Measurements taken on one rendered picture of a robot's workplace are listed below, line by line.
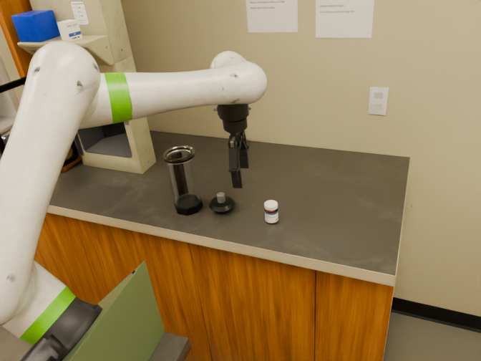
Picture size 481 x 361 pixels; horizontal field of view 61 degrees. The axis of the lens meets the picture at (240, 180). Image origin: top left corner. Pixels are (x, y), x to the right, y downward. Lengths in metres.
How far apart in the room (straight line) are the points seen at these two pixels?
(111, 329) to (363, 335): 0.87
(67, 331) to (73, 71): 0.50
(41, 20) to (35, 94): 0.89
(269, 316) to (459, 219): 0.94
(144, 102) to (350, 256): 0.73
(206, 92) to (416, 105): 0.96
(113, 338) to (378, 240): 0.82
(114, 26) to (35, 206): 0.97
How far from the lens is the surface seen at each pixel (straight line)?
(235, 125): 1.24
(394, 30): 1.66
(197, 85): 1.01
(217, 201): 1.44
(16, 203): 0.77
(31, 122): 0.79
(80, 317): 0.93
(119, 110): 0.97
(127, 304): 0.92
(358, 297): 1.35
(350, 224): 1.38
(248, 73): 1.05
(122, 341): 0.94
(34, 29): 1.66
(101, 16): 1.59
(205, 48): 1.89
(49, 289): 0.93
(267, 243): 1.30
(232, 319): 1.65
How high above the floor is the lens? 1.79
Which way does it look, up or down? 31 degrees down
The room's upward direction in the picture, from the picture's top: 6 degrees counter-clockwise
